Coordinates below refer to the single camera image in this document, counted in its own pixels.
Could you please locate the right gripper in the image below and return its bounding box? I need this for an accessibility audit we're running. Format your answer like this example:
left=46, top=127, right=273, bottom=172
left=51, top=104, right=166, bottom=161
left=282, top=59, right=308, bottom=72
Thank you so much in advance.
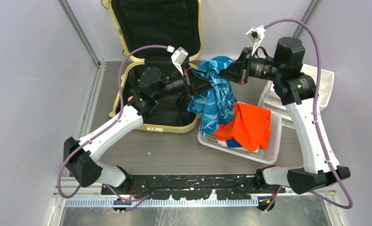
left=216, top=46, right=284, bottom=85

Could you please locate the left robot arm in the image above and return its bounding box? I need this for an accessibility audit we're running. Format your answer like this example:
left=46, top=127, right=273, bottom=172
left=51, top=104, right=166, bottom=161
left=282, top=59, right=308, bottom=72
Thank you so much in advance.
left=63, top=65, right=212, bottom=194

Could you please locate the orange garment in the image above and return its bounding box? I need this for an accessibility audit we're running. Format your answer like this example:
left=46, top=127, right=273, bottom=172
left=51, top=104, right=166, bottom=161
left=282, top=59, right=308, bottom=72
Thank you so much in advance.
left=214, top=103, right=271, bottom=152

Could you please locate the white divided organizer tray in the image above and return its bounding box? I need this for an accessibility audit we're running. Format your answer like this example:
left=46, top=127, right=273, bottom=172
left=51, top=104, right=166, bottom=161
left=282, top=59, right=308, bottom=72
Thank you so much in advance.
left=257, top=64, right=335, bottom=130

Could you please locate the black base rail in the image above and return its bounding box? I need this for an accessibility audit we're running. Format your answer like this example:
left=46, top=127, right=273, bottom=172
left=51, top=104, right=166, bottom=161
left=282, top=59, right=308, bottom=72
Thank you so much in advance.
left=101, top=174, right=278, bottom=201

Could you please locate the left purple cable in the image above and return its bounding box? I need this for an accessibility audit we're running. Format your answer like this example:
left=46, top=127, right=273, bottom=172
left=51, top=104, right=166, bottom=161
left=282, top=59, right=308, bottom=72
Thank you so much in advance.
left=56, top=45, right=174, bottom=213

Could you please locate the blue patterned garment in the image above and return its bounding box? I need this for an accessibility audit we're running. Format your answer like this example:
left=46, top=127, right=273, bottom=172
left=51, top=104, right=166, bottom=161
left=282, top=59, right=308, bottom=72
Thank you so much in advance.
left=187, top=56, right=237, bottom=137

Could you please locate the blue cloth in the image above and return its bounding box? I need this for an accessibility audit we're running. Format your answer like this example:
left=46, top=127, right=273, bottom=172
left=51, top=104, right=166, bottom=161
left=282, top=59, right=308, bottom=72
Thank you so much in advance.
left=225, top=138, right=243, bottom=148

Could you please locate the white perforated plastic basket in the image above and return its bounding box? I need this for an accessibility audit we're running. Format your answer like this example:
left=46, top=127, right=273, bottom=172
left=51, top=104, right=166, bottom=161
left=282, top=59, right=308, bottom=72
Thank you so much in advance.
left=198, top=102, right=282, bottom=165

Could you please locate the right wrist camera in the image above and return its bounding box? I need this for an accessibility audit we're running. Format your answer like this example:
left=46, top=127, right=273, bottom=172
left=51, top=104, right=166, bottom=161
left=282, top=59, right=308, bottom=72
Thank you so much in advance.
left=245, top=25, right=266, bottom=55

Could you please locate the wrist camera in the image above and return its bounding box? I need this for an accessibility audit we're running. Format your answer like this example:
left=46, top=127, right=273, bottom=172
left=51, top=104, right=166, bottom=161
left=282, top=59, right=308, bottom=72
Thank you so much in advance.
left=167, top=46, right=188, bottom=76
left=245, top=25, right=266, bottom=55

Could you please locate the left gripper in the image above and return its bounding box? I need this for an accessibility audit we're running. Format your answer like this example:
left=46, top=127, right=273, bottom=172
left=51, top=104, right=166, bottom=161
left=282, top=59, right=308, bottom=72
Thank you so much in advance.
left=154, top=64, right=217, bottom=101

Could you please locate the slotted metal cable duct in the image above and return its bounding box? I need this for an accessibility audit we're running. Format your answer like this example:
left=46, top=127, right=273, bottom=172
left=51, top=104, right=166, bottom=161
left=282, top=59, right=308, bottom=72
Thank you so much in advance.
left=63, top=196, right=259, bottom=208

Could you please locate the yellow hard-shell suitcase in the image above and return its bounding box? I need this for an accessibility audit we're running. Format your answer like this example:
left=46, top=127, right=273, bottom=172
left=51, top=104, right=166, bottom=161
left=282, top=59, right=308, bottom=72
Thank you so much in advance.
left=104, top=0, right=202, bottom=133

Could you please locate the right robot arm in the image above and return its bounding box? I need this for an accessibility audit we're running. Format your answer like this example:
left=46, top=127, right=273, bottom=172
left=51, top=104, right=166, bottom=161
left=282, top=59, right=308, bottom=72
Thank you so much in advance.
left=219, top=37, right=351, bottom=194

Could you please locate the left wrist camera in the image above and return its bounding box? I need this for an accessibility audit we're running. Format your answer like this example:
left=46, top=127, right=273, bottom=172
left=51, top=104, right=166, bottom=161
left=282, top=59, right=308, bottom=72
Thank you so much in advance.
left=167, top=46, right=188, bottom=76

